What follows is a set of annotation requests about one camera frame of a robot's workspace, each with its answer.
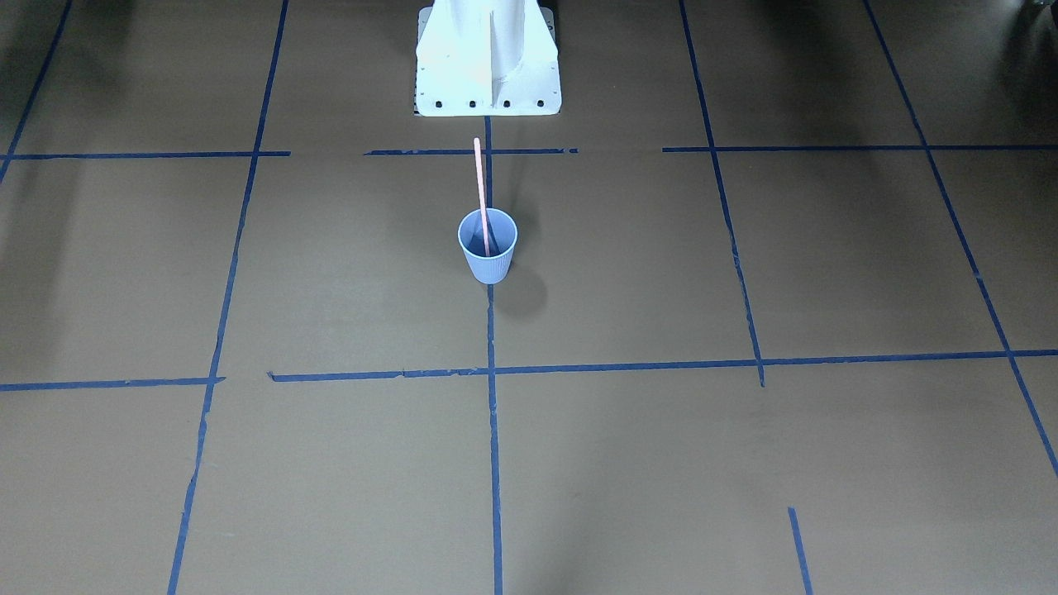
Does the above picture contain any blue cup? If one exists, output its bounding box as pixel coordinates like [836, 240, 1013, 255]
[457, 208, 519, 285]

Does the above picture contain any pink chopstick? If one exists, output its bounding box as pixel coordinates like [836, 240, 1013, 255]
[472, 138, 492, 259]

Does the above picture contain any white pedestal column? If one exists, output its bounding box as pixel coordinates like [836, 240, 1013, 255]
[413, 1, 563, 118]

